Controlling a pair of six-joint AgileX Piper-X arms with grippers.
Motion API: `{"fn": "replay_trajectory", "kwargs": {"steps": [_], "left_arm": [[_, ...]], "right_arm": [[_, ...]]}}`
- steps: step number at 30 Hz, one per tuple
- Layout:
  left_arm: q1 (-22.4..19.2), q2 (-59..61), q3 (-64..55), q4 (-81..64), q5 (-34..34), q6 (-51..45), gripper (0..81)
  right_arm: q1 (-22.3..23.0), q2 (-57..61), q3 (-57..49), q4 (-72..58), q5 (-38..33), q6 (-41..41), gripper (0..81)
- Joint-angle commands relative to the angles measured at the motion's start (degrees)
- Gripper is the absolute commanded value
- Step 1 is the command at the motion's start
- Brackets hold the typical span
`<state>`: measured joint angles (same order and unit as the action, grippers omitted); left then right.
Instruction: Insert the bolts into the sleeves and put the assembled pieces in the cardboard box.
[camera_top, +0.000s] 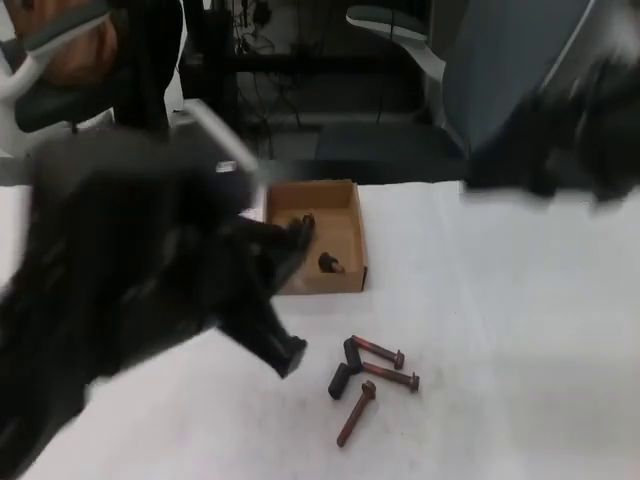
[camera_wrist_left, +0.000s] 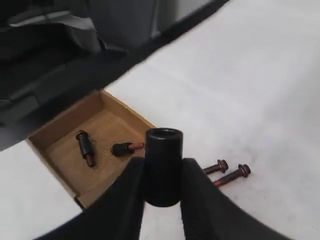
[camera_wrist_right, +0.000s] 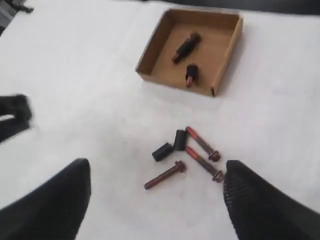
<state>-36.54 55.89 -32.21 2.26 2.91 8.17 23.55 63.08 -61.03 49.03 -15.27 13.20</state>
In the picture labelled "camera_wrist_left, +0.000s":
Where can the copper flange bolt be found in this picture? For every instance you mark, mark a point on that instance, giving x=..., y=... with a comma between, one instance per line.
x=231, y=177
x=217, y=168

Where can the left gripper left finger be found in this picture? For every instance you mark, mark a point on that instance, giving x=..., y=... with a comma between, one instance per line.
x=117, y=207

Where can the open cardboard box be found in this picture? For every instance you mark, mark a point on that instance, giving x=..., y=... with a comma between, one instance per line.
x=87, y=140

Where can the black cylindrical sleeve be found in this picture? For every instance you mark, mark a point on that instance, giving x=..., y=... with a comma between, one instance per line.
x=163, y=167

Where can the bolt in black sleeve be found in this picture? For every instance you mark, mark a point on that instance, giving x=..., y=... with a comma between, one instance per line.
x=123, y=148
x=85, y=148

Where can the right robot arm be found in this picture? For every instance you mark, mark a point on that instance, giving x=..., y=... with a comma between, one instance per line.
x=50, y=62

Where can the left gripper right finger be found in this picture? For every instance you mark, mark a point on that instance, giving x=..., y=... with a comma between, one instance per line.
x=225, y=212

